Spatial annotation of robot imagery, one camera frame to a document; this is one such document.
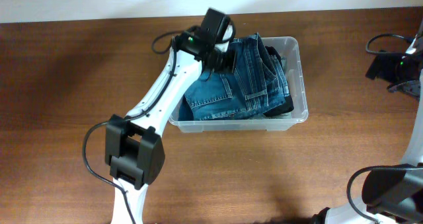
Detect dark blue jeans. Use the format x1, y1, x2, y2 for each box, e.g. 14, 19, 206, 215
183, 33, 284, 121

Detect light blue jeans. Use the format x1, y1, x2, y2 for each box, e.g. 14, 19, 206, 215
250, 113, 292, 120

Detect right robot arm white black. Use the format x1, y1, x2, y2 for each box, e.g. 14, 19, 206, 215
310, 30, 422, 224

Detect clear plastic storage bin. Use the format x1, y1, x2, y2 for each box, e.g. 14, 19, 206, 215
169, 36, 309, 133

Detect black shorts red grey waistband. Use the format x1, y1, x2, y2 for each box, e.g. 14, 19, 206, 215
264, 46, 294, 118

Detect teal blue shirt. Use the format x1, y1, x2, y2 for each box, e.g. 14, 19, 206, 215
178, 97, 194, 121

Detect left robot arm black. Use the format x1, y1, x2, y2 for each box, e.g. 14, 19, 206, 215
105, 9, 236, 223

